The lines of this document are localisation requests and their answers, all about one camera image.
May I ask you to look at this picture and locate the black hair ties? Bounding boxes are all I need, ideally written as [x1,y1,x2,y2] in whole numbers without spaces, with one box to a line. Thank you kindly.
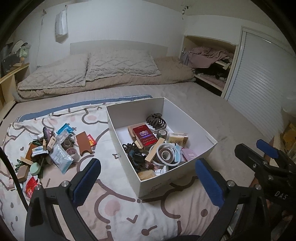
[122,142,141,154]

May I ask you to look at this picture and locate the wooden bedside shelf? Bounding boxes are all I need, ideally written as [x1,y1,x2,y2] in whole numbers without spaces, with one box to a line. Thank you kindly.
[0,62,30,121]

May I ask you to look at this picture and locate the wall niche shelf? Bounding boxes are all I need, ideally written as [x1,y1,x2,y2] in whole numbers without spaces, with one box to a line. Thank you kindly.
[181,35,238,98]

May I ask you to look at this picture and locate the red cigarette box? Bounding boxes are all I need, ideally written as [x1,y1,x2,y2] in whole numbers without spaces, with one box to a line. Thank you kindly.
[132,124,159,149]

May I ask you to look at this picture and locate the white hanging bag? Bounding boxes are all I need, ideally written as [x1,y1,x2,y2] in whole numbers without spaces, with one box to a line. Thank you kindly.
[55,10,68,36]

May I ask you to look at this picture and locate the green plush toy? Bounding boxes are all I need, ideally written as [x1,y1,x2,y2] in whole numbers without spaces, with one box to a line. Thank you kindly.
[20,43,31,62]

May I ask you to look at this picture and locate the white hat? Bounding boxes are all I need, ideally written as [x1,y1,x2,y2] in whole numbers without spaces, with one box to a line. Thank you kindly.
[11,40,28,52]

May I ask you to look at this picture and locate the yellow carton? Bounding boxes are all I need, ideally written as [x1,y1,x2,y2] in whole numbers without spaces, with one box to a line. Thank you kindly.
[281,123,296,151]

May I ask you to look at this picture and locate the red snack packet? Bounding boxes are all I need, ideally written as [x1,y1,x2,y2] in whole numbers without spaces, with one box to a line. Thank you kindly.
[23,176,42,200]

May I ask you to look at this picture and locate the white shoe box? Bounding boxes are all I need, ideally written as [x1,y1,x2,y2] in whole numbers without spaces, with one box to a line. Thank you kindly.
[106,97,218,198]

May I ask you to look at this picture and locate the dark pinecone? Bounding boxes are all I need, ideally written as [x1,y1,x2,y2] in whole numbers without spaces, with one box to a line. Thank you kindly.
[42,126,56,142]

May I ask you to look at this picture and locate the large white tape roll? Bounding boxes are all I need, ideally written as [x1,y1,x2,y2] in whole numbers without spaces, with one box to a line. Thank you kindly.
[66,147,81,163]

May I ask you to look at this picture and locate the brown leather pouch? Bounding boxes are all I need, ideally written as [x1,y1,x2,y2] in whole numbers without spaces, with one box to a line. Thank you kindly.
[75,131,94,157]

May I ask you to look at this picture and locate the cartoon printed blanket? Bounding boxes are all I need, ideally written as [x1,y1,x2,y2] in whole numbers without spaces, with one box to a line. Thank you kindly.
[0,95,234,241]

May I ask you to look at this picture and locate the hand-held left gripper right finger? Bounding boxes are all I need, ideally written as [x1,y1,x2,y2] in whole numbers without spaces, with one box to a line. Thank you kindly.
[195,158,271,241]

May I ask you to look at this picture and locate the beige tissue packet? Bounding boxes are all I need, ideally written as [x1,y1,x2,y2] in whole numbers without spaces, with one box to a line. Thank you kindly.
[166,133,189,147]

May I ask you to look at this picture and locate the white louvred closet door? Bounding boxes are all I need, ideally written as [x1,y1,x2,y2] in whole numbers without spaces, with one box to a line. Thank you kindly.
[223,27,296,139]

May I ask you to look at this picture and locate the beige folded blanket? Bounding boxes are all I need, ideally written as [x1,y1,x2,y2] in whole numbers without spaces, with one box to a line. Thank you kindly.
[15,56,196,103]

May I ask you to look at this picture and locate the white ring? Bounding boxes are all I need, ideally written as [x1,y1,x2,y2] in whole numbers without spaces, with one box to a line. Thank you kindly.
[151,143,183,165]

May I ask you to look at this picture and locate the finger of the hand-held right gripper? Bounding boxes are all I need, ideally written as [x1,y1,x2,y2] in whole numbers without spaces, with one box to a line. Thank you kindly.
[257,139,292,167]
[234,144,267,172]

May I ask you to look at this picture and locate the light blue mask pack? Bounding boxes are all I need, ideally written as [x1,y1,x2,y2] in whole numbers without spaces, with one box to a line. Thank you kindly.
[172,145,183,163]

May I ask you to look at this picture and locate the white wall cable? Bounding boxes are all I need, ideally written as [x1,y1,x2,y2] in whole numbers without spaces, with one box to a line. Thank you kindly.
[37,9,47,67]

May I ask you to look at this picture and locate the tan tape roll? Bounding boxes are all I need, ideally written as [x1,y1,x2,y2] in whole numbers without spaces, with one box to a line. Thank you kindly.
[61,138,74,149]

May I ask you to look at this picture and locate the grey quilted pillow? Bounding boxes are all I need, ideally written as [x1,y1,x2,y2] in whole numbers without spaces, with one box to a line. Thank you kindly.
[18,53,89,91]
[86,48,162,81]

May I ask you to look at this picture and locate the blue white packet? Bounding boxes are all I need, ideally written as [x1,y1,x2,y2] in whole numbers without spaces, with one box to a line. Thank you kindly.
[48,144,74,175]

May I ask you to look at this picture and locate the wooden block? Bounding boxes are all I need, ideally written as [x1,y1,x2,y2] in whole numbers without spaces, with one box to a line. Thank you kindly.
[145,137,165,163]

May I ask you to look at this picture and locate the dark clothes pile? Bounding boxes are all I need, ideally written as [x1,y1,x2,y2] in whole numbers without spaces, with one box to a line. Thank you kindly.
[195,62,232,81]

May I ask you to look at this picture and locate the small blue packet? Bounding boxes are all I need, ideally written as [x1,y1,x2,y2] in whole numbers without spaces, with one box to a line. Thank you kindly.
[56,123,73,135]

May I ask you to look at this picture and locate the black clip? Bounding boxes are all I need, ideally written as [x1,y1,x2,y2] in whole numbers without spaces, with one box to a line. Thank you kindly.
[133,153,145,165]

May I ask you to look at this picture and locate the brown tape roll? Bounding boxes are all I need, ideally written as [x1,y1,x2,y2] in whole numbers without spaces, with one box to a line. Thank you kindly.
[160,149,173,160]

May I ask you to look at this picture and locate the brown hair claw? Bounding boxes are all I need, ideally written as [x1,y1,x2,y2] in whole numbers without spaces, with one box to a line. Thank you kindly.
[146,113,167,130]

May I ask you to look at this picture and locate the pink clothes pile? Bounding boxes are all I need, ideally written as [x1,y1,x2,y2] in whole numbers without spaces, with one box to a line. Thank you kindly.
[180,46,234,68]

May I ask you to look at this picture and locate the green round tin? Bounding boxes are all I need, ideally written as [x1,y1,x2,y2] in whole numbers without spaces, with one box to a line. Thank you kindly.
[29,162,42,175]

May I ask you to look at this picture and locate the green clip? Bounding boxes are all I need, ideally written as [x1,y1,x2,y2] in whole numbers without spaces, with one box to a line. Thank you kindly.
[14,159,25,172]

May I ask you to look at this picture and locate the black cable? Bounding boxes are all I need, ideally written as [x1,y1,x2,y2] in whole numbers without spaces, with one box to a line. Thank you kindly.
[0,147,29,209]

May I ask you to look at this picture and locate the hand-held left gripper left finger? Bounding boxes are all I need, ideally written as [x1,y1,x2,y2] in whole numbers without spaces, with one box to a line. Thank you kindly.
[24,158,102,241]

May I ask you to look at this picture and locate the brown wallet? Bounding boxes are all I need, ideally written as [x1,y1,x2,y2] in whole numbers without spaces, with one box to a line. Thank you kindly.
[24,144,38,163]

